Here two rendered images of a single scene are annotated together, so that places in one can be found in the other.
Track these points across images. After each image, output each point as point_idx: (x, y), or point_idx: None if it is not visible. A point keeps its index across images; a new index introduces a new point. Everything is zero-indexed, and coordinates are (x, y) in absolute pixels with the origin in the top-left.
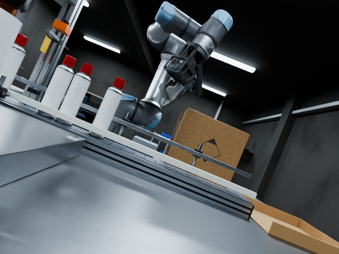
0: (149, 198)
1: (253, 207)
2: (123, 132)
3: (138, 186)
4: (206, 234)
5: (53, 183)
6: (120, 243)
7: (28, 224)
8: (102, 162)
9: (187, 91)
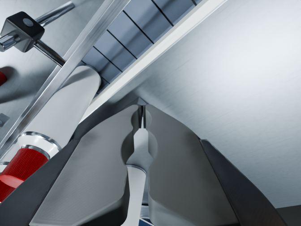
0: (253, 78)
1: None
2: None
3: (222, 66)
4: None
5: (205, 138)
6: (273, 138)
7: (238, 156)
8: (148, 72)
9: (270, 210)
